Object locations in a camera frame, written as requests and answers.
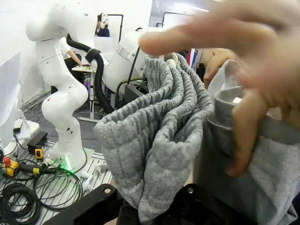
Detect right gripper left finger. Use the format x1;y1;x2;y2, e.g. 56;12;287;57
43;184;125;225

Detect grey training pants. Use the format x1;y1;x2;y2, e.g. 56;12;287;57
93;52;300;225

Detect small white standing desk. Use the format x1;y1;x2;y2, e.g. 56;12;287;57
71;65;104;123

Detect coiled black cable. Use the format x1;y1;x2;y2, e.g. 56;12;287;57
0;182;41;225

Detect seated person in white shirt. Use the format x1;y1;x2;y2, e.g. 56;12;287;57
58;36;90;83

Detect black metal stand frame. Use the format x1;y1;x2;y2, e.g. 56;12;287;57
107;14;124;43

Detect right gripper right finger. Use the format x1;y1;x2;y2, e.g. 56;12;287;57
173;183;256;225

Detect hanging red blue clothes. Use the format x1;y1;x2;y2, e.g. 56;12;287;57
187;48;199;69

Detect white VR headset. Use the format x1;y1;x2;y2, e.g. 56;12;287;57
100;13;110;29

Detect white toggle clamp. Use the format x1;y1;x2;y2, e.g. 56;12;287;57
80;170;95;192
94;164;110;174

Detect looped black cable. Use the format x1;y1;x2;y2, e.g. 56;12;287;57
32;168;84;210

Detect person's right hand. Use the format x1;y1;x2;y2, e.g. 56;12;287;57
202;48;238;89

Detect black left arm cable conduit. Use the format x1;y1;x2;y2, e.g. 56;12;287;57
66;33;118;115

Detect yellow emergency stop button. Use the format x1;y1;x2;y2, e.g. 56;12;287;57
0;156;21;178

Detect person's left hand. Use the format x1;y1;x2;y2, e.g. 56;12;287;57
139;0;300;178

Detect white panel stand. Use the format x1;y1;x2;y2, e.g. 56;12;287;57
0;52;40;151

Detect black power brick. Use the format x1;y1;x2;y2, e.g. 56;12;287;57
27;131;49;154

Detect aluminium slotted base plate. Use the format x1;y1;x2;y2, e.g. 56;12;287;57
0;140;113;225

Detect person with VR headset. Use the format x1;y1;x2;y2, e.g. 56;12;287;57
94;13;111;38

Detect black yellow cable connector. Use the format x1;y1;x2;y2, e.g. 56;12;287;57
19;163;57;176

